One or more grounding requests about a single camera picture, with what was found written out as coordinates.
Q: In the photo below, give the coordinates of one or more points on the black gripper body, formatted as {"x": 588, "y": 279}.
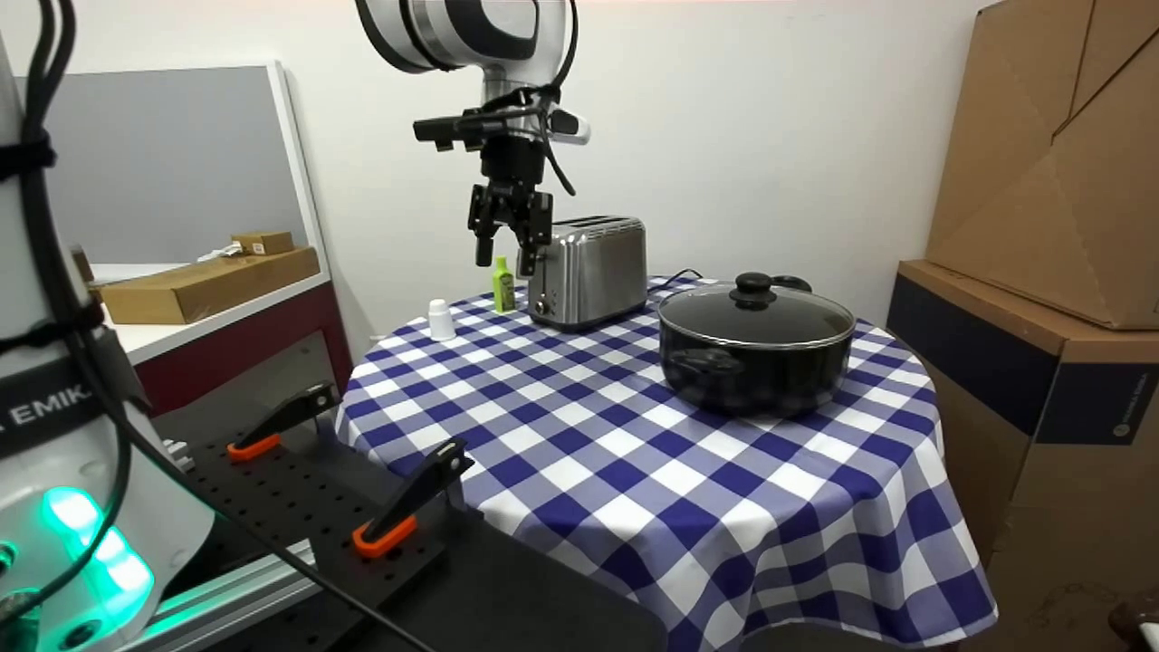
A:
{"x": 511, "y": 166}

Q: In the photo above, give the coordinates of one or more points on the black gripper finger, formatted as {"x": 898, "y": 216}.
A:
{"x": 535, "y": 236}
{"x": 485, "y": 224}

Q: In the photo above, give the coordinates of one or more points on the glass lid with black knob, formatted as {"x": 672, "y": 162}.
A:
{"x": 753, "y": 293}

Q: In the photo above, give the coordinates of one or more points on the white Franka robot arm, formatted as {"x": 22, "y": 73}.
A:
{"x": 48, "y": 507}

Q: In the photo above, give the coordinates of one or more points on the black cooking pot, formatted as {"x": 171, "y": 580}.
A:
{"x": 746, "y": 373}

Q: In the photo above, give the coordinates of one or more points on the small green bottle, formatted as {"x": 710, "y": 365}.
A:
{"x": 500, "y": 289}

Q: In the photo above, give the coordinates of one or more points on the stainless steel toaster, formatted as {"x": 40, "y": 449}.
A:
{"x": 592, "y": 274}

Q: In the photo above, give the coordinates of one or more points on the small white bottle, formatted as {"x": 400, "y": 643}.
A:
{"x": 442, "y": 325}

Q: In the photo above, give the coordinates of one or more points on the dark red white-topped cabinet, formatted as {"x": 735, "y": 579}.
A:
{"x": 240, "y": 346}

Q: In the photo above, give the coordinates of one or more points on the blue white checked tablecloth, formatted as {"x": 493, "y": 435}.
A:
{"x": 628, "y": 507}

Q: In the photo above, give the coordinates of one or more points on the flat brown cardboard box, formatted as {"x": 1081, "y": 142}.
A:
{"x": 203, "y": 293}

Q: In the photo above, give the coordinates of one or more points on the grey partition panel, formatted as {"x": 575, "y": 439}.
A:
{"x": 167, "y": 167}

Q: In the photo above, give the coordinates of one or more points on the black perforated mounting board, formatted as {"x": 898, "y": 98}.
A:
{"x": 311, "y": 494}

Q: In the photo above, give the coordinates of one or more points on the large tilted cardboard box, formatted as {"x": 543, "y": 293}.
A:
{"x": 1062, "y": 156}

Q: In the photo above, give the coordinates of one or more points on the cardboard box with dark band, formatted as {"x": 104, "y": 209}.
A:
{"x": 1062, "y": 482}

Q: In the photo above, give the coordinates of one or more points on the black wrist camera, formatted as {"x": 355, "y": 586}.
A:
{"x": 482, "y": 126}

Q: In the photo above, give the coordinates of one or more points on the aluminium frame rail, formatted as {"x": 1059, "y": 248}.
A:
{"x": 231, "y": 604}

